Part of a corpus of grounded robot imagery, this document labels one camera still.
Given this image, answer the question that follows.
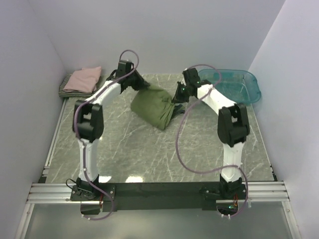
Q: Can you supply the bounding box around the green printed tank top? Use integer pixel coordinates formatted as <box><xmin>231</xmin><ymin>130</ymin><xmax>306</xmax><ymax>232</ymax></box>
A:
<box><xmin>130</xmin><ymin>85</ymin><xmax>185</xmax><ymax>130</ymax></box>

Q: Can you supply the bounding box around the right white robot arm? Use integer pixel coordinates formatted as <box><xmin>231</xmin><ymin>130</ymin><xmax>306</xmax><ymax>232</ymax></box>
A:
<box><xmin>173</xmin><ymin>66</ymin><xmax>250</xmax><ymax>199</ymax></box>

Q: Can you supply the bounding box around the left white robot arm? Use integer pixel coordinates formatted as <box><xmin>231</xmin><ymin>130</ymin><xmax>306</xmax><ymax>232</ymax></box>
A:
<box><xmin>72</xmin><ymin>60</ymin><xmax>149</xmax><ymax>200</ymax></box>

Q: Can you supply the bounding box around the pink folded tank top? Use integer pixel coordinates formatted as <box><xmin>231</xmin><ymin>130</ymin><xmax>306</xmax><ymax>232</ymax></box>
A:
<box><xmin>63</xmin><ymin>66</ymin><xmax>102</xmax><ymax>93</ymax></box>

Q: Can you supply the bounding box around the striped folded tank top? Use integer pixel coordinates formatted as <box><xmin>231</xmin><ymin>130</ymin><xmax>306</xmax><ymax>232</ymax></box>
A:
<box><xmin>58</xmin><ymin>74</ymin><xmax>98</xmax><ymax>98</ymax></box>

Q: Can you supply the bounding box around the teal plastic bin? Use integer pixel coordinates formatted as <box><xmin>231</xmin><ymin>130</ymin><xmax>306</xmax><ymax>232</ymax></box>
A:
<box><xmin>198</xmin><ymin>69</ymin><xmax>261</xmax><ymax>105</ymax></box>

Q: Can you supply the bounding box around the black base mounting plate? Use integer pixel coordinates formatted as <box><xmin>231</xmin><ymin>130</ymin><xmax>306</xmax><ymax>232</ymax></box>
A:
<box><xmin>70</xmin><ymin>180</ymin><xmax>248</xmax><ymax>212</ymax></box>

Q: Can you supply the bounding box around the aluminium rail frame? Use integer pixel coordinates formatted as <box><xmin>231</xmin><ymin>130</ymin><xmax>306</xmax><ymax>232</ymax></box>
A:
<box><xmin>16</xmin><ymin>97</ymin><xmax>291</xmax><ymax>239</ymax></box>

